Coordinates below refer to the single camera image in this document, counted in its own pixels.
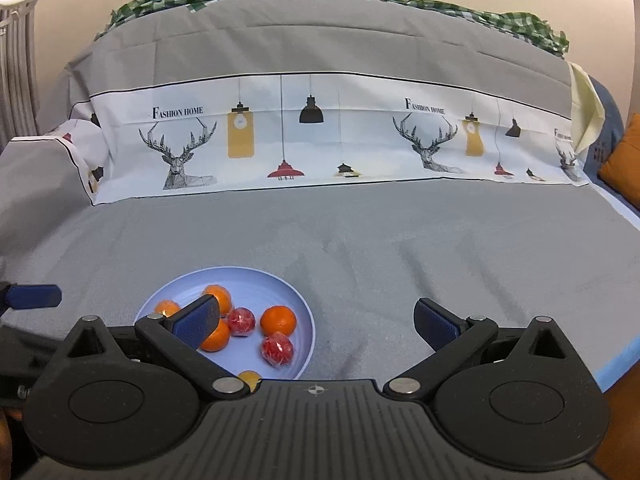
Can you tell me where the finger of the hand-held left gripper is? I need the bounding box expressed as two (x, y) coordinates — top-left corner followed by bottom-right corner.
(0, 283), (63, 311)

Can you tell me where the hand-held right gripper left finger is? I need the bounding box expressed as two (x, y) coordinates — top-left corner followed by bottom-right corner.
(56, 294), (252, 402)

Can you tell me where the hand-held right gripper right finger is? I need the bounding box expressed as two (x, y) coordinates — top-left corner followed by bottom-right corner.
(382, 297), (577, 402)

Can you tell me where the red ball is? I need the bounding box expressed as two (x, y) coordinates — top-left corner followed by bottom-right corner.
(261, 333), (295, 367)
(227, 306), (257, 338)

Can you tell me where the light blue round plate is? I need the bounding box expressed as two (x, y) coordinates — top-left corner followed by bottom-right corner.
(134, 266), (317, 383)

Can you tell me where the grey printed bed sheet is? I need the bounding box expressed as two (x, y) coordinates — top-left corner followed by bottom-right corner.
(0, 0), (640, 411)

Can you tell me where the grey pleated curtain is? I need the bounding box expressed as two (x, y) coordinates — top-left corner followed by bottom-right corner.
(0, 0), (42, 140)

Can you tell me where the orange pillow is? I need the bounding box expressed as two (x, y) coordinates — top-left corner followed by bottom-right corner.
(597, 112), (640, 212)

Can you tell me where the cream cloth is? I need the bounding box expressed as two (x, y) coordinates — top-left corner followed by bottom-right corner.
(569, 60), (606, 155)

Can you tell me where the white plastic rack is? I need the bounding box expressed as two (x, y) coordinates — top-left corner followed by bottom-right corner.
(0, 0), (51, 37)

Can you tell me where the green checked cloth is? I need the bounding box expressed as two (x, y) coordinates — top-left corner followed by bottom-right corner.
(95, 0), (571, 58)

